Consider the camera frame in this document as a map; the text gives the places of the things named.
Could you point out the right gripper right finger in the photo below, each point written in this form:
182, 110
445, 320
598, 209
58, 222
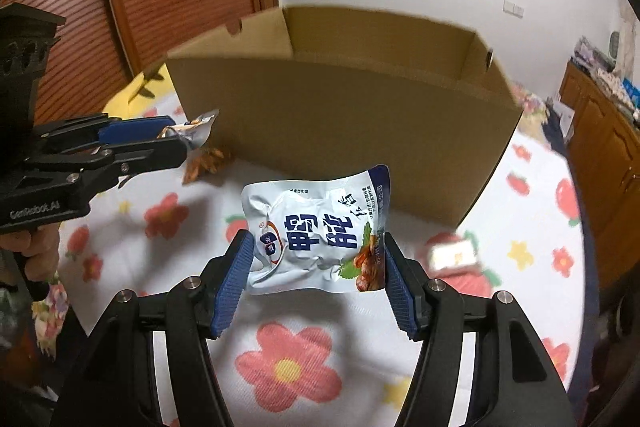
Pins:
480, 361

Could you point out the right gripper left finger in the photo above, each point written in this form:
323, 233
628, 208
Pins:
114, 380

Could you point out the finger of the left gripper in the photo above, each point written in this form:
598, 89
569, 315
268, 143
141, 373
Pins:
102, 129
130, 161

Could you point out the silver orange snack pouch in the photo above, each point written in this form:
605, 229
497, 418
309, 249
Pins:
193, 134

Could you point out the white blue duck gizzard bag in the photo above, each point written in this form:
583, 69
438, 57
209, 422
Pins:
322, 235

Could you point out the left hand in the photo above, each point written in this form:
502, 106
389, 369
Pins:
39, 248

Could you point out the yellow plush pillow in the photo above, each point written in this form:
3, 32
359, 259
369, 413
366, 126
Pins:
141, 96

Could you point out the copper foil snack packet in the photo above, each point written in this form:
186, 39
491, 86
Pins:
205, 160

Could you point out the fruit print bed sheet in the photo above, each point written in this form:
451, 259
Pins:
309, 358

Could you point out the brown cardboard box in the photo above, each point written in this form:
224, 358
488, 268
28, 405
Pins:
321, 92

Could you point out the wooden sideboard cabinet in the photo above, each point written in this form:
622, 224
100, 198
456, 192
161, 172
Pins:
604, 151

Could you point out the floral quilt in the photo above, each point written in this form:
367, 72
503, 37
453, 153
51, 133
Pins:
535, 113

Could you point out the small white fan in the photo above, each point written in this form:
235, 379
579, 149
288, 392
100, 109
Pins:
613, 44

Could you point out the floral curtain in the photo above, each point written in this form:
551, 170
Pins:
627, 42

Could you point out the white wall switch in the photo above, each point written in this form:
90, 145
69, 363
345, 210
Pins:
513, 9

